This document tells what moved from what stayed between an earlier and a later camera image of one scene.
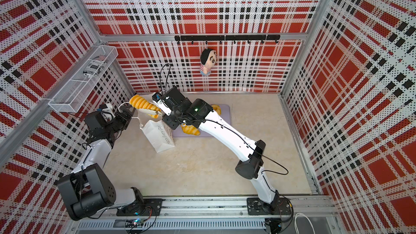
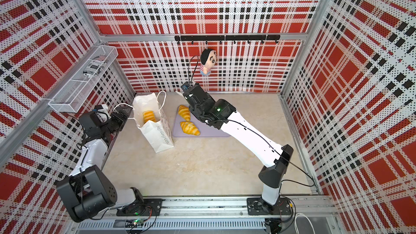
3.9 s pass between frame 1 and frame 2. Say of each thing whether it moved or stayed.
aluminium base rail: stayed
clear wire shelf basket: stayed
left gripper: stayed
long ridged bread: moved
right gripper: moved
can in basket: stayed
